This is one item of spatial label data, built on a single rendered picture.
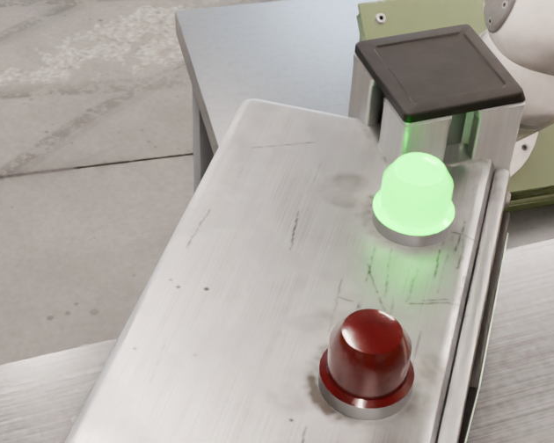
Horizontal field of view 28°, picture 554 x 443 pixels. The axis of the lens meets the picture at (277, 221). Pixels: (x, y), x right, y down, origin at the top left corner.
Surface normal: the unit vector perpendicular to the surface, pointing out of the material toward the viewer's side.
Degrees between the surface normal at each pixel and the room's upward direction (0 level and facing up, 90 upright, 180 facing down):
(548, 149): 41
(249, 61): 0
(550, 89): 63
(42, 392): 0
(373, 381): 90
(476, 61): 0
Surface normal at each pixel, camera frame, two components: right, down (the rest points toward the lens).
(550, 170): 0.20, -0.13
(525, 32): -0.78, 0.34
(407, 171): -0.16, -0.63
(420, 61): 0.04, -0.74
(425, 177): 0.09, -0.55
